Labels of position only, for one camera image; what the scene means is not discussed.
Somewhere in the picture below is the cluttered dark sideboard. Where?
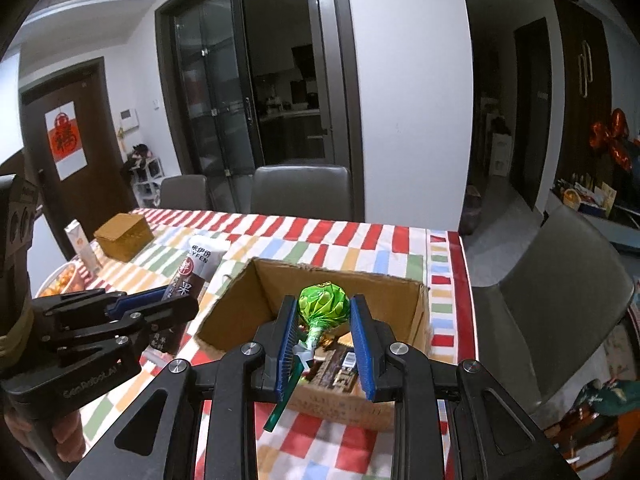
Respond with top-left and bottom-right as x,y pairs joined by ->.
550,172 -> 640,252

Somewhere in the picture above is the dark glass sliding door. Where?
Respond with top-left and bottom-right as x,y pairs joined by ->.
155,0 -> 366,221

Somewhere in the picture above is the long white brown snack packet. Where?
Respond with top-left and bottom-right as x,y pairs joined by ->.
160,235 -> 232,356

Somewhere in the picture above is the plate of orange fruit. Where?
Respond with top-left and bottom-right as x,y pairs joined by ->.
32,260 -> 87,298

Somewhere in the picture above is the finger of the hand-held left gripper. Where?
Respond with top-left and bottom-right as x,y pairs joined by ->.
44,295 -> 201,367
31,286 -> 172,330

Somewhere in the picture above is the dark brown wardrobe door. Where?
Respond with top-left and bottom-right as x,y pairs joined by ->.
552,0 -> 614,188

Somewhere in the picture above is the orange white carton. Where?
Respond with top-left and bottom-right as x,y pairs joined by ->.
64,220 -> 103,276

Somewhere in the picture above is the red foil balloon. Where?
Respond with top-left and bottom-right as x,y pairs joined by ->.
589,108 -> 640,171

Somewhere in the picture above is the red white door poster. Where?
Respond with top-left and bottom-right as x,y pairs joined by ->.
45,101 -> 90,181

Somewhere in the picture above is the grey dining chair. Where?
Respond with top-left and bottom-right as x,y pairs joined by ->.
472,205 -> 636,411
250,165 -> 352,221
159,175 -> 210,211

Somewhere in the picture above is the person's left hand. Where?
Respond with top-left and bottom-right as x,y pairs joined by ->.
4,405 -> 87,463

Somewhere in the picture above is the dark brown wooden door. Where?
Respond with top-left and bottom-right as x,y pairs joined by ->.
20,57 -> 127,261

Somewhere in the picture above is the white storage shelf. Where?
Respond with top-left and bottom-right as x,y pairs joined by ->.
132,157 -> 166,208

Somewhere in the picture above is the colourful checked tablecloth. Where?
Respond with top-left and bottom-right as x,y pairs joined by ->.
30,207 -> 481,480

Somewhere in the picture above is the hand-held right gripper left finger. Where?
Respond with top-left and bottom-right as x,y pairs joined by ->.
77,294 -> 299,480

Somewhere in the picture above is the green orange packaging pile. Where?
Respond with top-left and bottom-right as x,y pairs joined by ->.
545,377 -> 640,463

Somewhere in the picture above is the dark brown bar packet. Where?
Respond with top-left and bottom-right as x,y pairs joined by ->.
310,345 -> 358,391

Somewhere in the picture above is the dark plush toy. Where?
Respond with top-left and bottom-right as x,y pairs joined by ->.
120,144 -> 152,181

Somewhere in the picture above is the green lollipop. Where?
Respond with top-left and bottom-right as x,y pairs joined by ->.
263,282 -> 352,433

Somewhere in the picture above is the brown cardboard box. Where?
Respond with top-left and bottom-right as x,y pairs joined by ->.
192,257 -> 431,433

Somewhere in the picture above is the small brown woven box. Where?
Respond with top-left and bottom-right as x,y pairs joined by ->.
93,213 -> 155,262

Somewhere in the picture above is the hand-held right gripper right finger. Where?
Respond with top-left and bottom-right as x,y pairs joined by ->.
349,294 -> 581,480

